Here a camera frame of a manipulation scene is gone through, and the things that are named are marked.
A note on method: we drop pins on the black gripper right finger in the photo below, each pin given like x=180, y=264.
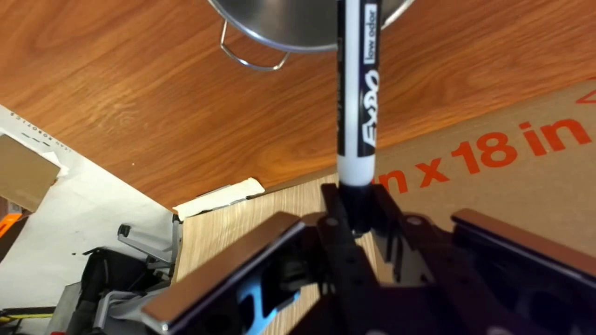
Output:
x=497, y=272

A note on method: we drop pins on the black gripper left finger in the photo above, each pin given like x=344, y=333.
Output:
x=249, y=266

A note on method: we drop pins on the white marker with black cap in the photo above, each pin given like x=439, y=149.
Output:
x=357, y=93

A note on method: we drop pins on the stainless steel pot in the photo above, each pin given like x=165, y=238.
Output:
x=286, y=24

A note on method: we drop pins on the light plywood panel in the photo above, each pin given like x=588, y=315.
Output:
x=230, y=225

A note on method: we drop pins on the white tape strip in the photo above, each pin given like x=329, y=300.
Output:
x=217, y=197

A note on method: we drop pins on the brown cardboard sheet red print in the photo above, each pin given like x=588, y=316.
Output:
x=510, y=186

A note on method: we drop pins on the black grey office chair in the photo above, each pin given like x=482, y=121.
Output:
x=119, y=272

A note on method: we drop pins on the cardboard box with white label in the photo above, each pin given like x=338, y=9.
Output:
x=25, y=173

